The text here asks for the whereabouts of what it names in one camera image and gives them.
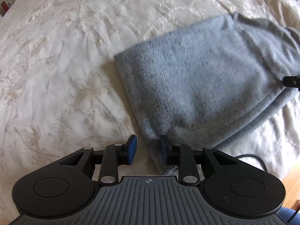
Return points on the light blue speckled pants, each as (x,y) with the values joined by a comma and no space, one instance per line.
(199,82)

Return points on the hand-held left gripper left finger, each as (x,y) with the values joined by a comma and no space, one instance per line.
(131,150)

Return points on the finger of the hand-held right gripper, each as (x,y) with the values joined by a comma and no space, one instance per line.
(291,81)

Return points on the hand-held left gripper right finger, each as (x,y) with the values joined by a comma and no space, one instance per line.
(165,148)

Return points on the bed with white embroidered duvet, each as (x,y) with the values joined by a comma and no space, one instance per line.
(58,63)

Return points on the blue cloth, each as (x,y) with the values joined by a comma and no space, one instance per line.
(289,216)

